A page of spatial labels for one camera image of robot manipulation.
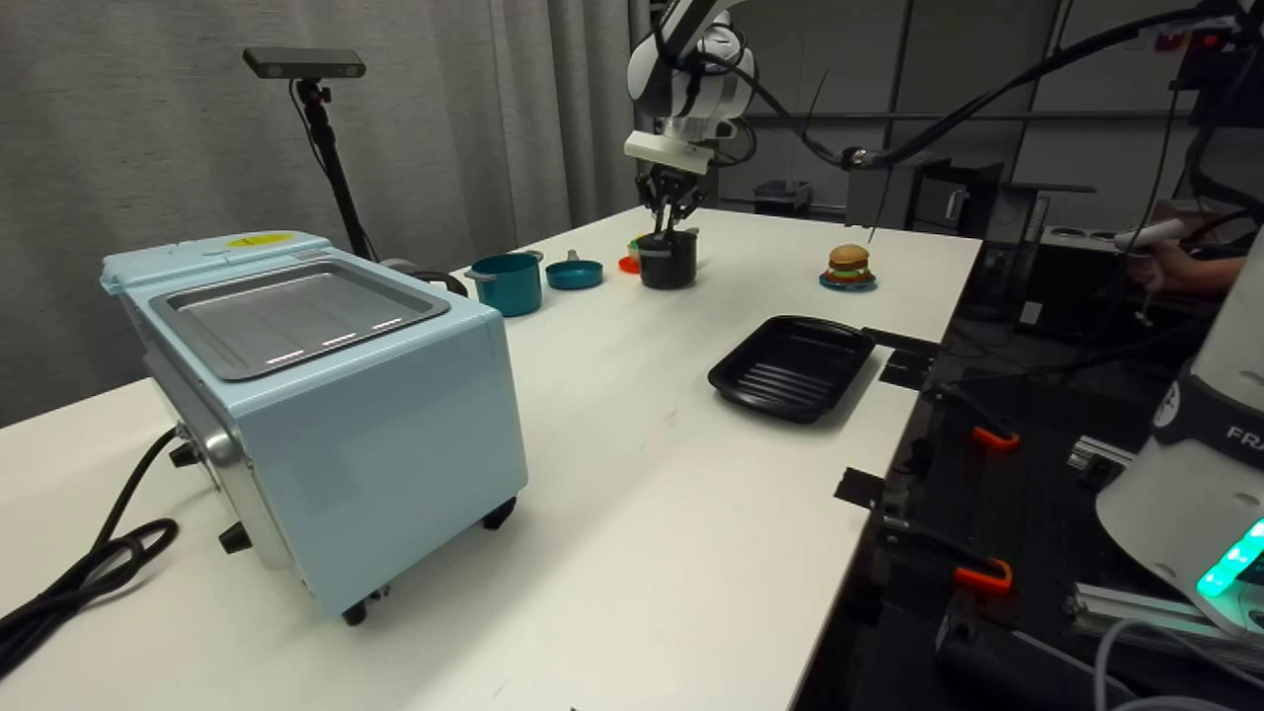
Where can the glass saucepan lid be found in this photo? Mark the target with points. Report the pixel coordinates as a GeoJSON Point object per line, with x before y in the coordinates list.
{"type": "Point", "coordinates": [666, 244]}

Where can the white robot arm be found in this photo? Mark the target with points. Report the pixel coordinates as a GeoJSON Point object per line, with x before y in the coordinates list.
{"type": "Point", "coordinates": [1191, 503]}

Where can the teal toy pot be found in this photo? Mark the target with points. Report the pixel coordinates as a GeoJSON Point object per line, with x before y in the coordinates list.
{"type": "Point", "coordinates": [508, 281]}

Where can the toy burger on plate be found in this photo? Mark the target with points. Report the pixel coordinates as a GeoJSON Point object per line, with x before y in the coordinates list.
{"type": "Point", "coordinates": [845, 270]}

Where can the light blue toaster oven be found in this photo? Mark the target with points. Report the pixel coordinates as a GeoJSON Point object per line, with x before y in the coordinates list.
{"type": "Point", "coordinates": [353, 416]}

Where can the black baking tray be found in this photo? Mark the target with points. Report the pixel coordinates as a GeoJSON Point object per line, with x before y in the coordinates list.
{"type": "Point", "coordinates": [792, 370]}

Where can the black saucepan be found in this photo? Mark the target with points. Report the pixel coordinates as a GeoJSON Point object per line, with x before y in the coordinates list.
{"type": "Point", "coordinates": [667, 270]}

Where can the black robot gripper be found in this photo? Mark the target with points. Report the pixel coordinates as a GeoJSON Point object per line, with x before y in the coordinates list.
{"type": "Point", "coordinates": [667, 186]}

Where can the teal pot lid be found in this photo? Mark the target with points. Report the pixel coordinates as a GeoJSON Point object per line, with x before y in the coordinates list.
{"type": "Point", "coordinates": [572, 273]}

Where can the orange handled clamp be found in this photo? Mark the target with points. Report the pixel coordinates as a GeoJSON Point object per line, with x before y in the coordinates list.
{"type": "Point", "coordinates": [985, 428]}
{"type": "Point", "coordinates": [979, 576]}

